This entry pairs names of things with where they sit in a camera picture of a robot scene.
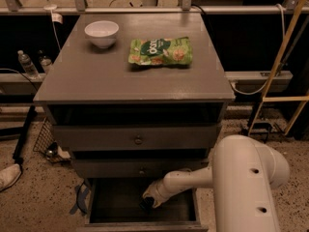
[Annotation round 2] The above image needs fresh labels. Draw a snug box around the black pole stand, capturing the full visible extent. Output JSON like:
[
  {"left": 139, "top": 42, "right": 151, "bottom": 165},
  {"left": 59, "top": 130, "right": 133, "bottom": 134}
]
[{"left": 13, "top": 105, "right": 37, "bottom": 165}]

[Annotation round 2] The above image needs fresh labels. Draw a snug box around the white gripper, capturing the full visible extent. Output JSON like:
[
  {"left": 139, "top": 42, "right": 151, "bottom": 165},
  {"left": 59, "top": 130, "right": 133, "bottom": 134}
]
[{"left": 142, "top": 180, "right": 170, "bottom": 209}]

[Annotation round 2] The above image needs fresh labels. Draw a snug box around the white cable on rail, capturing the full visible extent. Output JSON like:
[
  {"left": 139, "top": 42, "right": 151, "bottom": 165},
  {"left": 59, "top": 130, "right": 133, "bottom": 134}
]
[{"left": 229, "top": 3, "right": 287, "bottom": 97}]

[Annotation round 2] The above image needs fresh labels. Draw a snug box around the white ceramic bowl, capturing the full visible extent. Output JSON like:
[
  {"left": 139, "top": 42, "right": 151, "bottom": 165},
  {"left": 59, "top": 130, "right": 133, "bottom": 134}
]
[{"left": 84, "top": 20, "right": 119, "bottom": 48}]

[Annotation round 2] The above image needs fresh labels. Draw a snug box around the dark blue rxbar wrapper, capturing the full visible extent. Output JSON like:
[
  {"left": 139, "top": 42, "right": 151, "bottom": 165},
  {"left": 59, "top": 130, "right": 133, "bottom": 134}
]
[{"left": 139, "top": 197, "right": 155, "bottom": 212}]

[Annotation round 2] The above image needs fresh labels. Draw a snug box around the clear plastic water bottle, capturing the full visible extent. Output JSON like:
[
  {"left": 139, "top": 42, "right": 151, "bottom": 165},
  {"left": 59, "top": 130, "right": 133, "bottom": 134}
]
[{"left": 17, "top": 50, "right": 40, "bottom": 79}]

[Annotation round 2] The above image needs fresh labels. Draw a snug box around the grey middle drawer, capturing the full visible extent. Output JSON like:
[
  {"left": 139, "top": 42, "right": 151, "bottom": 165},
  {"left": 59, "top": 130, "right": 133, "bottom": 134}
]
[{"left": 72, "top": 159, "right": 208, "bottom": 179}]

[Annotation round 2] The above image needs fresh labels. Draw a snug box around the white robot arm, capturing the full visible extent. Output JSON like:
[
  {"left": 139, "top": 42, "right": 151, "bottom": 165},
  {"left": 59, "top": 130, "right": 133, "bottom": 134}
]
[{"left": 143, "top": 135, "right": 290, "bottom": 232}]

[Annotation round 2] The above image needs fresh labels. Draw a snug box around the grey open bottom drawer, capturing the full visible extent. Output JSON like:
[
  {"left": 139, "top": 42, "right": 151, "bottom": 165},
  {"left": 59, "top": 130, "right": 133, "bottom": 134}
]
[{"left": 80, "top": 178, "right": 209, "bottom": 232}]

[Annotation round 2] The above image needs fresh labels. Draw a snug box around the white cable with tag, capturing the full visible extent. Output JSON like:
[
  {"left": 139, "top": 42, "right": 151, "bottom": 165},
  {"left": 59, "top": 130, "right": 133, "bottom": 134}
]
[{"left": 37, "top": 0, "right": 64, "bottom": 52}]

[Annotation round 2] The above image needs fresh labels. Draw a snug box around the white shoe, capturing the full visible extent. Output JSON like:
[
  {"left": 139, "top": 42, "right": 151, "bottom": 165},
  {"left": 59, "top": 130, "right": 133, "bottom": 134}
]
[{"left": 0, "top": 164, "right": 21, "bottom": 191}]

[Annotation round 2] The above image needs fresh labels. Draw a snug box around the wooden ladder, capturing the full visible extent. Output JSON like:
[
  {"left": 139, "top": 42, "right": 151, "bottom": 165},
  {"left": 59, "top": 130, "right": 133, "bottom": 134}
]
[{"left": 246, "top": 0, "right": 309, "bottom": 137}]

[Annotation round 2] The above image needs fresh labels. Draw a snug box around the green snack bag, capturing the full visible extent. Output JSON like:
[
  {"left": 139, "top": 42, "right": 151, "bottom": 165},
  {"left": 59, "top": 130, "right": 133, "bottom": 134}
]
[{"left": 128, "top": 37, "right": 193, "bottom": 66}]

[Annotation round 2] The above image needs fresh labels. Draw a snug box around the grey drawer cabinet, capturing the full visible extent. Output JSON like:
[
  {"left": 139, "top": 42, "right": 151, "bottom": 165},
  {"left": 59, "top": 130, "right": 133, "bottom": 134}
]
[{"left": 33, "top": 13, "right": 236, "bottom": 232}]

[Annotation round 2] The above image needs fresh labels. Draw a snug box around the black wire basket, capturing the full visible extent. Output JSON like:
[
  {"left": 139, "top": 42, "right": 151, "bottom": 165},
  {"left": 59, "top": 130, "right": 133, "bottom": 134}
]
[{"left": 33, "top": 119, "right": 70, "bottom": 163}]

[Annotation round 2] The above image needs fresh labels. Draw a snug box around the grey top drawer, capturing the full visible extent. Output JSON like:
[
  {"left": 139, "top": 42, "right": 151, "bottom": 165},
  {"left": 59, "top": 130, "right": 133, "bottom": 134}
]
[{"left": 53, "top": 125, "right": 221, "bottom": 151}]

